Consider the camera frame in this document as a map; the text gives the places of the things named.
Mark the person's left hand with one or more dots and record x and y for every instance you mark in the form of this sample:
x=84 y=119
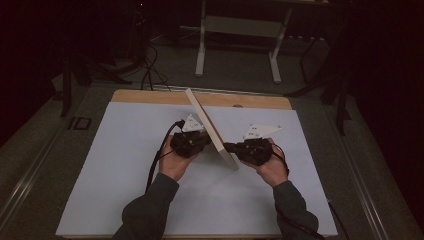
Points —
x=171 y=165

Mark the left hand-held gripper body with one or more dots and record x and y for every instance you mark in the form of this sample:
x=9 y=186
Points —
x=186 y=143

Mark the metal floor rail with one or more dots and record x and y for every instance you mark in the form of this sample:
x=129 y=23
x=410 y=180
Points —
x=363 y=186
x=26 y=183

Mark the black floor socket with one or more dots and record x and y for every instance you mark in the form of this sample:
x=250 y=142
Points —
x=79 y=123

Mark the white table mat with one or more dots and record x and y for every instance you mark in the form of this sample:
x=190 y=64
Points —
x=116 y=150

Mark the pale wooden picture frame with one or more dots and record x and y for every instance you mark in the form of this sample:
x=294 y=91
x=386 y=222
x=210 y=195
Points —
x=213 y=133

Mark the white metal stand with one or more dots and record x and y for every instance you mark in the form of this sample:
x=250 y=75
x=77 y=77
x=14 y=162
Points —
x=201 y=50

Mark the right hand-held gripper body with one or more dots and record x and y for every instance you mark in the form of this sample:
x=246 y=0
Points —
x=255 y=151

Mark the black metal stand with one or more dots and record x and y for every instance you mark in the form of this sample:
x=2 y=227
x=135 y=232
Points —
x=66 y=90
x=340 y=110

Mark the person's right hand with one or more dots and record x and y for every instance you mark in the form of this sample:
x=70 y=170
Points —
x=275 y=170

